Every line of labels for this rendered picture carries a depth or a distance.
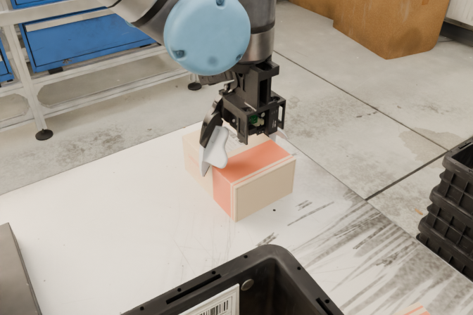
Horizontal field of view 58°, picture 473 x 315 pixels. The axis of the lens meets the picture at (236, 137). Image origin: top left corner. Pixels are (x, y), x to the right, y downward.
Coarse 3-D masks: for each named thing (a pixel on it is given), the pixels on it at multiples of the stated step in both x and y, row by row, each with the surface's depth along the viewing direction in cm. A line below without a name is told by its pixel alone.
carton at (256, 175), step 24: (192, 144) 71; (240, 144) 71; (264, 144) 71; (192, 168) 74; (216, 168) 66; (240, 168) 66; (264, 168) 66; (288, 168) 68; (216, 192) 69; (240, 192) 64; (264, 192) 68; (288, 192) 72; (240, 216) 67
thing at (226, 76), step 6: (222, 72) 62; (228, 72) 60; (198, 78) 69; (204, 78) 67; (210, 78) 66; (216, 78) 64; (222, 78) 62; (228, 78) 61; (204, 84) 68; (210, 84) 69; (216, 84) 69
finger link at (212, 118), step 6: (216, 102) 63; (210, 108) 63; (216, 108) 63; (210, 114) 63; (216, 114) 63; (204, 120) 64; (210, 120) 63; (216, 120) 63; (222, 120) 64; (204, 126) 64; (210, 126) 63; (204, 132) 64; (210, 132) 64; (204, 138) 65; (204, 144) 65
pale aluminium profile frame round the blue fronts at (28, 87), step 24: (0, 0) 165; (72, 0) 177; (96, 0) 183; (0, 24) 166; (24, 48) 181; (144, 48) 212; (24, 72) 183; (48, 72) 191; (72, 72) 196; (168, 72) 226; (0, 96) 181; (24, 96) 206; (96, 96) 207; (0, 120) 190; (24, 120) 194
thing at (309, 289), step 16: (240, 256) 34; (256, 256) 34; (272, 256) 34; (288, 256) 34; (208, 272) 33; (224, 272) 33; (240, 272) 33; (288, 272) 33; (304, 272) 33; (176, 288) 32; (192, 288) 32; (208, 288) 32; (304, 288) 32; (320, 288) 32; (144, 304) 30; (160, 304) 30; (176, 304) 30; (320, 304) 32
